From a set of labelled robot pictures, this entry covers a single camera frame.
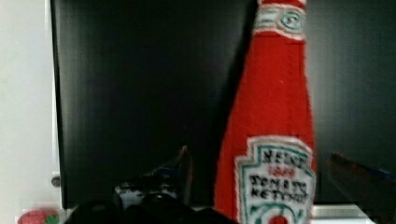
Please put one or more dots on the black toaster oven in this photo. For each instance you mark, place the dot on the black toaster oven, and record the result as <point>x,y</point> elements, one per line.
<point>137,80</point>

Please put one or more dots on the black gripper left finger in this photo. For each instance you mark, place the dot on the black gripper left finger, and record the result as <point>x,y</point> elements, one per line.
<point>172,178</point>

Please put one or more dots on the large red toy strawberry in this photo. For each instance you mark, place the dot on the large red toy strawberry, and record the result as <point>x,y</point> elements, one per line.
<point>44,216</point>

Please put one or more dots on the red plush ketchup bottle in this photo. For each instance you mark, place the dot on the red plush ketchup bottle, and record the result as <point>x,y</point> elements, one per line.
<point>266,167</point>

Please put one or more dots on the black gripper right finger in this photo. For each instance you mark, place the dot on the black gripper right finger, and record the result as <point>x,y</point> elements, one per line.
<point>372,190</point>

